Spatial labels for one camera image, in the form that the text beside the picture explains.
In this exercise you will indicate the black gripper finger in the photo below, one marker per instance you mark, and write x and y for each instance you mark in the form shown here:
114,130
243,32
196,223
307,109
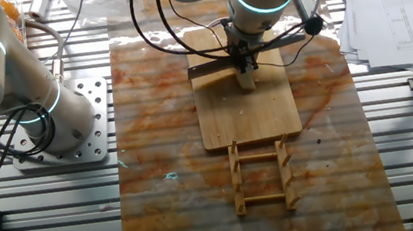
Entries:
239,63
251,62

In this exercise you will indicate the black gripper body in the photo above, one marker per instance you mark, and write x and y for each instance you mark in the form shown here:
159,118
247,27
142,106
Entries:
243,44

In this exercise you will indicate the clear plastic bag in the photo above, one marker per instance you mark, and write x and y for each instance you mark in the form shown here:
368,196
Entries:
106,3

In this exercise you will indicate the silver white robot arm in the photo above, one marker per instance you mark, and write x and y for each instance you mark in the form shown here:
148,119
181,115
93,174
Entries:
29,86

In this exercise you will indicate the white radish piece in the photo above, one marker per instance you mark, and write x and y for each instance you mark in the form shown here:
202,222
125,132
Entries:
246,83

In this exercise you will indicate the wooden cutting board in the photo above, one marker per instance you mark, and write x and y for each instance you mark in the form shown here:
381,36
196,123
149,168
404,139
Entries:
238,115

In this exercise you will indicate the orange marble pattern mat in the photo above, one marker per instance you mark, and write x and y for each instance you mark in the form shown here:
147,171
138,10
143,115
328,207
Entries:
151,118

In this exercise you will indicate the wooden knife rack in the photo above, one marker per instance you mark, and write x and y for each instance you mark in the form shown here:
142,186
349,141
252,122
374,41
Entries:
237,182

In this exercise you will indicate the clear plastic wrap roll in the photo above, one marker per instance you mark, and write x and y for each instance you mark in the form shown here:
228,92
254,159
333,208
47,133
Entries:
40,5

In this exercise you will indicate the orange fruit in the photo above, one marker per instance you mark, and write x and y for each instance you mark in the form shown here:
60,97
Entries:
18,33
10,9

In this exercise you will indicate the oranges in plastic tray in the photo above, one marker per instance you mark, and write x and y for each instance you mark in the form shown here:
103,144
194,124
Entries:
21,16

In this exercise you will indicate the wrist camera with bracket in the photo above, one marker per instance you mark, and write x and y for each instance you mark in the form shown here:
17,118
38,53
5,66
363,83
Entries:
314,25

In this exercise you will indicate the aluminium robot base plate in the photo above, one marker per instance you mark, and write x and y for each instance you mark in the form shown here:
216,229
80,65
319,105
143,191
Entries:
98,105

